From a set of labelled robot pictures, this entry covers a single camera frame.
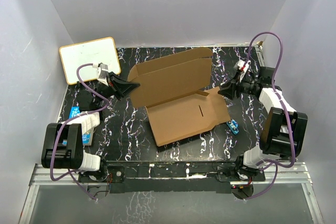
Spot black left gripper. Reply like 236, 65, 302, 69
93, 72, 140, 104

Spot brown cardboard box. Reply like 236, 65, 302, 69
128, 47, 230, 146

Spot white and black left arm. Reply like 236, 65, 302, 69
41, 72, 140, 182

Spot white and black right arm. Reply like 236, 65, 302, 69
218, 66, 308, 180

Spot small blue toy car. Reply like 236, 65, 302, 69
226, 120, 239, 135

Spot small orange-framed whiteboard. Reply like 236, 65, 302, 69
59, 37, 121, 85

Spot blue treehouse book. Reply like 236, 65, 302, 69
67, 106, 99, 146

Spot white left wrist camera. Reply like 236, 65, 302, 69
97, 63, 109, 86

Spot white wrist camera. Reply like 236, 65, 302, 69
234, 60, 251, 83
97, 63, 109, 86

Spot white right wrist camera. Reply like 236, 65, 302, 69
234, 60, 251, 83

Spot black mounting base bracket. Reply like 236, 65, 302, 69
79, 160, 266, 198

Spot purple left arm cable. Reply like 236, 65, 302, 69
49, 63, 110, 204

